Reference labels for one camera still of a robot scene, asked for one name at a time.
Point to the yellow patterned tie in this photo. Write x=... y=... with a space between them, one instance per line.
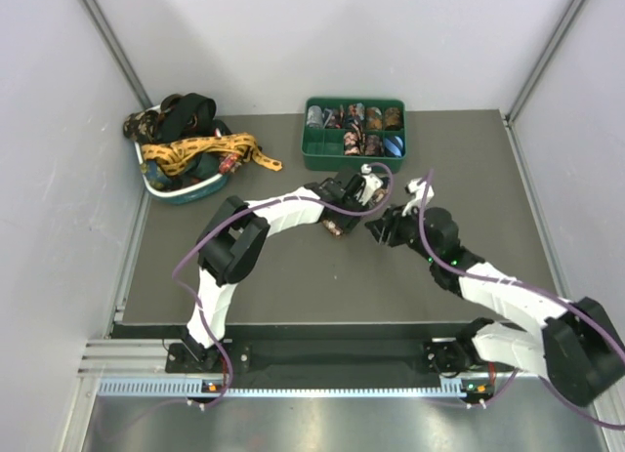
x=173 y=158

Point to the teal floral rolled tie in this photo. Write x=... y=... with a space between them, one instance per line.
x=354 y=116

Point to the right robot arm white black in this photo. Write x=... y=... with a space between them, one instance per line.
x=571 y=345

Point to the pink floral rolled tie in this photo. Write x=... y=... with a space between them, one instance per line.
x=352 y=142

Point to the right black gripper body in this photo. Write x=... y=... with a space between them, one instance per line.
x=406 y=230

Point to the red patterned tie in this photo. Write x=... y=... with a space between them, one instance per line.
x=230 y=163

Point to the dark floral tie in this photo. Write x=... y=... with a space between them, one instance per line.
x=140 y=127

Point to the green compartment tray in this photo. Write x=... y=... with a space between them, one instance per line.
x=341 y=132

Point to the left aluminium frame post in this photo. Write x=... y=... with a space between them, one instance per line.
x=101 y=23

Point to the aluminium frame post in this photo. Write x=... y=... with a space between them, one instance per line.
x=101 y=23
x=566 y=20

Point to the aluminium front rail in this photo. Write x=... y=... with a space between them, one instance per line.
x=124 y=358

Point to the dark brown rolled tie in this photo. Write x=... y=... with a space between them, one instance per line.
x=393 y=119

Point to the grey rolled tie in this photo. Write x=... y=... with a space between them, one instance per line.
x=314 y=117

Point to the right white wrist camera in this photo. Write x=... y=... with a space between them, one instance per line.
x=420 y=194

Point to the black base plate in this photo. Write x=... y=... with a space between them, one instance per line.
x=357 y=355

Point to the brown floral tie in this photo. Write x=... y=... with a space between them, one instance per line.
x=352 y=203

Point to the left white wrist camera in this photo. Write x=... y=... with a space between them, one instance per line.
x=374 y=188

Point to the grey slotted cable duct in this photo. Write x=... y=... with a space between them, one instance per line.
x=209 y=388

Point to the green patterned tie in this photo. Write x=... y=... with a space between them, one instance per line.
x=154 y=176

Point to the brown pink rolled tie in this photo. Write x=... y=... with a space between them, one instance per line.
x=373 y=145

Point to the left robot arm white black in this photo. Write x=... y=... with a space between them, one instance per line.
x=230 y=245

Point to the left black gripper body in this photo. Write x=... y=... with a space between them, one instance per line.
x=346 y=221

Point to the right aluminium frame post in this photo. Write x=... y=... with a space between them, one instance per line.
x=566 y=20

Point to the blue striped rolled tie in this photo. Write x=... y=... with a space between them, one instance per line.
x=394 y=146

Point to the black tie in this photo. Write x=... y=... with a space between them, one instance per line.
x=188 y=116

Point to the dark red rolled tie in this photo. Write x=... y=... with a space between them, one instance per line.
x=333 y=117

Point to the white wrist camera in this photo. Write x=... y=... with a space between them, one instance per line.
x=420 y=194
x=374 y=188

